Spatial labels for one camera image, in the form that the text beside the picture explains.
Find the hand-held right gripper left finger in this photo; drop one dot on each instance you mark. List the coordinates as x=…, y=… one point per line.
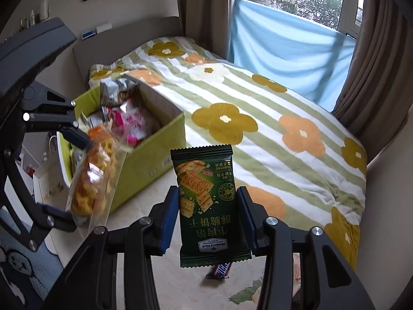
x=169, y=219

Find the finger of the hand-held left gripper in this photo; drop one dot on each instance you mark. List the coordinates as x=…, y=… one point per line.
x=75, y=137
x=48, y=216

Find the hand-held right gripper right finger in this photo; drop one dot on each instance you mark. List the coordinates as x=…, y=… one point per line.
x=248, y=219

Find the dark green cracker packet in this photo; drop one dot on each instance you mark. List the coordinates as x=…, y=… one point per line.
x=206, y=206

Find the clear bag of yellow twists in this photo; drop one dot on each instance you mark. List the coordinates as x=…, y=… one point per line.
x=93, y=174

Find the green cardboard box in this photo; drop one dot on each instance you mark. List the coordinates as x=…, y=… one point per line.
x=145, y=168

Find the pink white snack packet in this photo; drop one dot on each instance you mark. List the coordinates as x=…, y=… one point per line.
x=132, y=122

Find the grey printed snack packet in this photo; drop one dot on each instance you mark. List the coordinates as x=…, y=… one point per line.
x=114, y=90

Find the silver yellow snack packet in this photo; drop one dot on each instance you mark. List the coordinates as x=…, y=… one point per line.
x=92, y=121

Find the small bottle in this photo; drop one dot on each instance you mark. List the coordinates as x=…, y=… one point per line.
x=32, y=17

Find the white paper bag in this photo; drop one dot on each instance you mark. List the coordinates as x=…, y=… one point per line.
x=48, y=180

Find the white bottle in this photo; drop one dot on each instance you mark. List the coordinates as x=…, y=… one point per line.
x=45, y=9

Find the blue panda print rug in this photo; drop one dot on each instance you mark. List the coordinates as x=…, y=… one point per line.
x=19, y=264

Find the small blue box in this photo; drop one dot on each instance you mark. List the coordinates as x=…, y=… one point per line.
x=88, y=34

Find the chocolate bar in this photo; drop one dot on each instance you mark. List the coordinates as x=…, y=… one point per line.
x=219, y=271

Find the small white box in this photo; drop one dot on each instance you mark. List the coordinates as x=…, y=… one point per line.
x=104, y=27

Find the cream leaf print mattress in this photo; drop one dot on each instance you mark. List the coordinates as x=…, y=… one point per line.
x=193, y=290

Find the white orange snack packet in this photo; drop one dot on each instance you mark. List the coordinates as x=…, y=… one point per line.
x=296, y=277

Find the beige bed headboard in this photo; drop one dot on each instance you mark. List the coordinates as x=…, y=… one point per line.
x=129, y=38

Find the floral striped blanket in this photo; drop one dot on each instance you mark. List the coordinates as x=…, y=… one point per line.
x=274, y=103

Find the light blue window cloth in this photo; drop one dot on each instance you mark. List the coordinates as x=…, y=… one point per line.
x=284, y=48

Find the brown curtain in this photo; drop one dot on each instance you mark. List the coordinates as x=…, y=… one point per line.
x=377, y=71
x=206, y=6

